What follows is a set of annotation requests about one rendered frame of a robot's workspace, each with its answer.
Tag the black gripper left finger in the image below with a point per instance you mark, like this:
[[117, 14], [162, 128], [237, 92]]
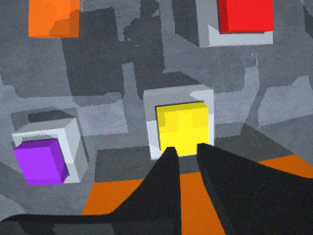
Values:
[[153, 209]]

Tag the yellow button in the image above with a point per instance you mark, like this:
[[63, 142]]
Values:
[[180, 116]]

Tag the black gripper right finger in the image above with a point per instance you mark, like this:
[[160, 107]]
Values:
[[253, 199]]

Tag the red button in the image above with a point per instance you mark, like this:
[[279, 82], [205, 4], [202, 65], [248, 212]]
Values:
[[235, 22]]

